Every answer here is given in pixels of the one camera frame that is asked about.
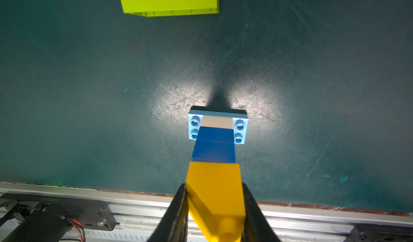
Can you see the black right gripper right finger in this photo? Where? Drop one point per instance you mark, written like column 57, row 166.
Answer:
column 256, row 227

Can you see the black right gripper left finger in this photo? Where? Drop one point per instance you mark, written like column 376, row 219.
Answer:
column 173, row 226

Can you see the yellow lego brick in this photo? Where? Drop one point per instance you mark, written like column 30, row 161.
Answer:
column 216, row 200

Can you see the blue lego brick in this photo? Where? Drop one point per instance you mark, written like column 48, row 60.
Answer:
column 213, row 152
column 216, row 134

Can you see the cream lego brick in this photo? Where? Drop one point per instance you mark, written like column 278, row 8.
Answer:
column 217, row 122

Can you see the light blue lego plate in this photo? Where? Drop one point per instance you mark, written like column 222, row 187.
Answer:
column 240, row 123

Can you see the lime green lego plate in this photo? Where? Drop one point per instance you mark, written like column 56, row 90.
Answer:
column 163, row 8

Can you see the green table mat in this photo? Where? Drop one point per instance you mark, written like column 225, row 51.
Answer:
column 92, row 97

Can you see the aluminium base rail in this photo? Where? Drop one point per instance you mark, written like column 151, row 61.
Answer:
column 138, row 214

